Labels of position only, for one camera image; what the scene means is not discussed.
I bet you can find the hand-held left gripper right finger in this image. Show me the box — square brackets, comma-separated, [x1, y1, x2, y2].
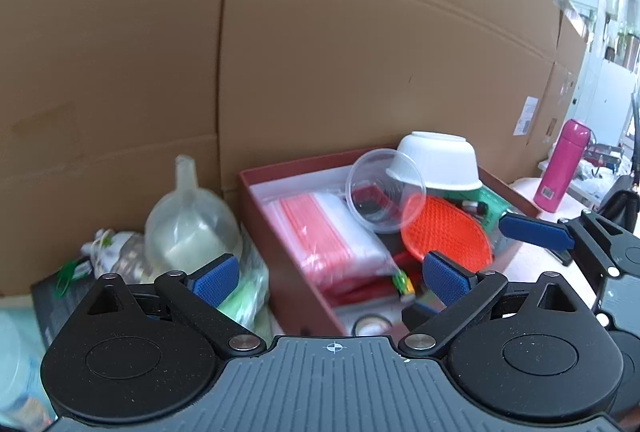
[398, 251, 601, 358]

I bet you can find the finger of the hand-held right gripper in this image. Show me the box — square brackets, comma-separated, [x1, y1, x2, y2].
[498, 209, 632, 284]

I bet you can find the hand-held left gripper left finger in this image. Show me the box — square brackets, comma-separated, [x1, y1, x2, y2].
[75, 253, 267, 357]

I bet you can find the red cardboard box container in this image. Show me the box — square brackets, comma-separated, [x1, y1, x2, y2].
[237, 147, 542, 338]

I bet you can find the clear bag with white items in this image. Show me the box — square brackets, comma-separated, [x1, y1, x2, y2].
[81, 227, 152, 287]

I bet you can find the green plastic bag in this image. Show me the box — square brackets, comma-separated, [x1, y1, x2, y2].
[215, 232, 274, 334]

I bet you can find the green yellow toy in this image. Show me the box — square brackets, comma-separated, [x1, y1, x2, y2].
[392, 271, 416, 299]

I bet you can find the green packet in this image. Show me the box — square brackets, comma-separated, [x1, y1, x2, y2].
[470, 189, 510, 233]

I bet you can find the orange plastic strainer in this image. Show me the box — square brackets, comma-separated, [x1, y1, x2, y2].
[400, 193, 494, 274]

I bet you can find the clear plastic funnel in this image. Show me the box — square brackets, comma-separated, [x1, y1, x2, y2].
[144, 155, 244, 284]

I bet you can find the pink thermos bottle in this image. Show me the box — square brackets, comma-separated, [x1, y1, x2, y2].
[533, 119, 591, 213]

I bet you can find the red flat packet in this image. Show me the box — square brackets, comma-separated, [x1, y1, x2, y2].
[325, 276, 402, 309]

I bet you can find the tape roll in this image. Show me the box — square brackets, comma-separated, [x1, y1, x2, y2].
[351, 313, 394, 337]

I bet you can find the black bag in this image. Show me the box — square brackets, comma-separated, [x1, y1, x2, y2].
[598, 174, 640, 234]

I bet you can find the white paper label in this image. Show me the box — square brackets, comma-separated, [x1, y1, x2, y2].
[514, 96, 539, 137]

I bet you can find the red striped zip bags pack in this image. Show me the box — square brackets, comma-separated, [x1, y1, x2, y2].
[262, 191, 402, 294]

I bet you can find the white paper bowl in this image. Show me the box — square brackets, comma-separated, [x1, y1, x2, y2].
[385, 131, 484, 191]

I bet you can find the clear plastic cup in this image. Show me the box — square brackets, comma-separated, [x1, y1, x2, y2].
[346, 148, 427, 233]

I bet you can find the green plastic clip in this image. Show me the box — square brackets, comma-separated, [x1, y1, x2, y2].
[54, 257, 94, 299]

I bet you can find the black book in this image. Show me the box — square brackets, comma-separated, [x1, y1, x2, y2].
[30, 269, 98, 349]

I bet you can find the light blue packet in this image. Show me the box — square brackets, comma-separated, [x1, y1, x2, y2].
[0, 307, 57, 429]

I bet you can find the large brown cardboard box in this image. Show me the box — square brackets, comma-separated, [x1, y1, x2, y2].
[0, 0, 563, 298]

